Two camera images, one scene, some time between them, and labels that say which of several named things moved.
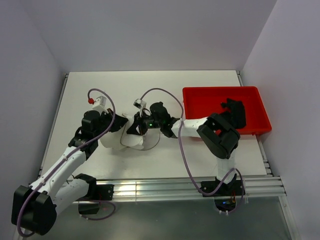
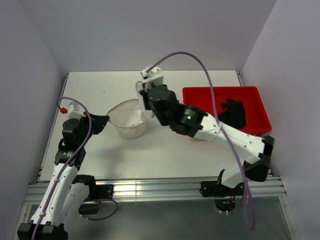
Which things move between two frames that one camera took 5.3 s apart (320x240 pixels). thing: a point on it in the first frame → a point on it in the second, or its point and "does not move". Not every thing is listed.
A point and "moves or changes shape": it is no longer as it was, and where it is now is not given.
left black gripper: [119, 122] → [99, 122]
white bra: [121, 139] moves or changes shape
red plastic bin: [199, 102] does not move
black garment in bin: [235, 113] does not move
